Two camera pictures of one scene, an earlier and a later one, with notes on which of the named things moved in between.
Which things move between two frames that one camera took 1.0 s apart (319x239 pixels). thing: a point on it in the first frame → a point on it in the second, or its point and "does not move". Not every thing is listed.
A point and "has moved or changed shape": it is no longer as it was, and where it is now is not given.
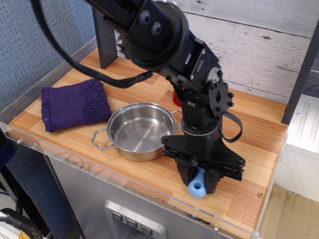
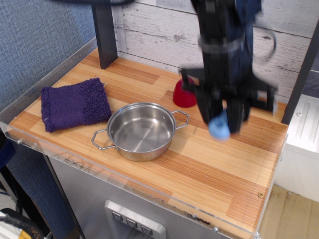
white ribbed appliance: [298, 172] does not move
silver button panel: [124, 223] does not move
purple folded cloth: [72, 105] does not move
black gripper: [202, 145] → [226, 68]
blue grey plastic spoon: [197, 188] has moved or changed shape
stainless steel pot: [136, 131] does not move
